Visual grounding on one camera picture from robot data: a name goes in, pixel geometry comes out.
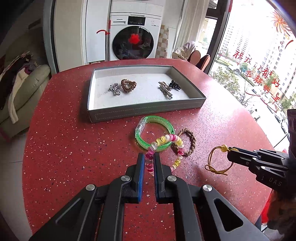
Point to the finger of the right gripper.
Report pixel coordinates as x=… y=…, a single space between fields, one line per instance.
x=235 y=153
x=242 y=159

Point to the white cabinet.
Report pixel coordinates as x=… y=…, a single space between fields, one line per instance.
x=69 y=31

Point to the upper white dryer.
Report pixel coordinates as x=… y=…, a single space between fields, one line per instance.
x=155 y=8

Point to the silver rhinestone barrette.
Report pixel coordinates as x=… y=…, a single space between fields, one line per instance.
x=165 y=92

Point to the lower white washing machine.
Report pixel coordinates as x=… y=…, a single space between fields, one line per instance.
x=133 y=36

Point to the black hair claw clip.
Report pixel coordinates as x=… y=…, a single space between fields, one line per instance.
x=174 y=85

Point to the grey jewelry tray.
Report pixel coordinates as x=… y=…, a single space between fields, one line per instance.
x=146 y=98

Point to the pile of clothes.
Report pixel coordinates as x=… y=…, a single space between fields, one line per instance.
x=12 y=78

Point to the brown chair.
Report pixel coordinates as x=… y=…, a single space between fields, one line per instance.
x=194 y=58
x=203 y=63

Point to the checkered cloth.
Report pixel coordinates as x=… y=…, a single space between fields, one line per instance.
x=163 y=42

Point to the red handled mop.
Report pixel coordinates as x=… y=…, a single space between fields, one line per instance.
x=107 y=39

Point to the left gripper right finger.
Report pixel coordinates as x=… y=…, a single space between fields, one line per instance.
x=201 y=213

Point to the green translucent bangle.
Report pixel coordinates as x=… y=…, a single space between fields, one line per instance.
x=150 y=128

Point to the beige sofa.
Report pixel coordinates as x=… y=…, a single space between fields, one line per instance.
x=34 y=85

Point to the white curtain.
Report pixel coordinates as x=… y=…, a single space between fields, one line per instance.
x=190 y=22

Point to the silver rhinestone hair claw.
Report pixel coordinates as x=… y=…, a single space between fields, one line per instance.
x=115 y=89

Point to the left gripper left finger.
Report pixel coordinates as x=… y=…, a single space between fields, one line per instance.
x=96 y=213

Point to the beige bag on chair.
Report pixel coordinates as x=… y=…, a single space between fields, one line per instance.
x=185 y=51

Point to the gold bunny hair clip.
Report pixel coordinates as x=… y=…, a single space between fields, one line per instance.
x=165 y=86

